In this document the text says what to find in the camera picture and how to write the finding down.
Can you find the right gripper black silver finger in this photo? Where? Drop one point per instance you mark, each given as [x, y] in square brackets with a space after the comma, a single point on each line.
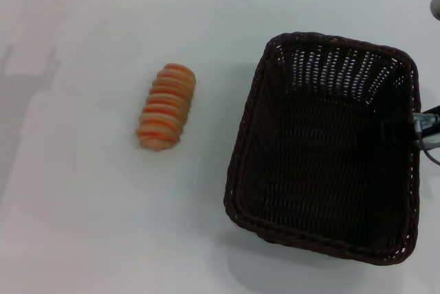
[426, 123]

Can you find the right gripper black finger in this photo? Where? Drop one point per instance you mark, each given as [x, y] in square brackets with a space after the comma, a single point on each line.
[434, 110]

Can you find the dark brown woven basket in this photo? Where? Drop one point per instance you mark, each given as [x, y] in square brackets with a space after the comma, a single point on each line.
[319, 177]

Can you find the orange striped bread loaf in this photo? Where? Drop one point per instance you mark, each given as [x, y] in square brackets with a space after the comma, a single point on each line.
[166, 106]

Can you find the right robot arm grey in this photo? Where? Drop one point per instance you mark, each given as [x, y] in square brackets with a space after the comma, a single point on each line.
[436, 5]

